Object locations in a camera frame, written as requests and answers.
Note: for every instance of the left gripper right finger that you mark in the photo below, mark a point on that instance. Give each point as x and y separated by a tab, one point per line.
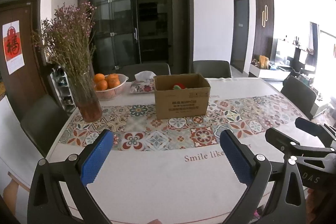
286	202

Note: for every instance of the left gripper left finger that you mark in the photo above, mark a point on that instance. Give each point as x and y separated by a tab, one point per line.
47	203

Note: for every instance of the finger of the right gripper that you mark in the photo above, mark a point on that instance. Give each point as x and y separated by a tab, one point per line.
290	147
312	128

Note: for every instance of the red fluffy plush strawberry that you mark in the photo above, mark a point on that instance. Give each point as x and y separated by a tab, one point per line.
178	86

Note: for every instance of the person right hand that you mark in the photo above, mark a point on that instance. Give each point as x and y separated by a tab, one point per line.
314	200

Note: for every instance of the right side dark chair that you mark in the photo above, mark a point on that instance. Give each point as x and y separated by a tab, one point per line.
302	96

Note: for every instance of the white tv cabinet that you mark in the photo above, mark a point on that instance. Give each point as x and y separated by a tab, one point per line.
267	74

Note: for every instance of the left side dark chair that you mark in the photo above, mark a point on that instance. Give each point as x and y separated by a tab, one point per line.
43	122

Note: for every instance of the patterned tile table runner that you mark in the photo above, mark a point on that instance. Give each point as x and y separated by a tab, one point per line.
137	127

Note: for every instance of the brown cardboard box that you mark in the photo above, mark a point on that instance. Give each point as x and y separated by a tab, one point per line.
189	102

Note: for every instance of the white shoe rack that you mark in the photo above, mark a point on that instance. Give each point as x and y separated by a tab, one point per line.
62	89

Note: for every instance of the white basket of oranges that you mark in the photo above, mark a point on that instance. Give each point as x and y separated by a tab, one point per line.
110	86

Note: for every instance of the floral tissue box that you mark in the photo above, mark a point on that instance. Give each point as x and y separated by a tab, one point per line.
143	83

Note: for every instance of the dark grey dining chair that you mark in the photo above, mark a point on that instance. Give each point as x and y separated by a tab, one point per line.
157	68

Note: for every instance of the glass vase dried flowers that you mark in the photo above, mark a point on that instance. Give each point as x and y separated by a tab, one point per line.
66	41

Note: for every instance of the red fu calendar poster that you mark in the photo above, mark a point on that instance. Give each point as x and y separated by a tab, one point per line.
12	46

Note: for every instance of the dark glass sliding door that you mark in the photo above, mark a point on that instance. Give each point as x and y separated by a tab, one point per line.
130	32

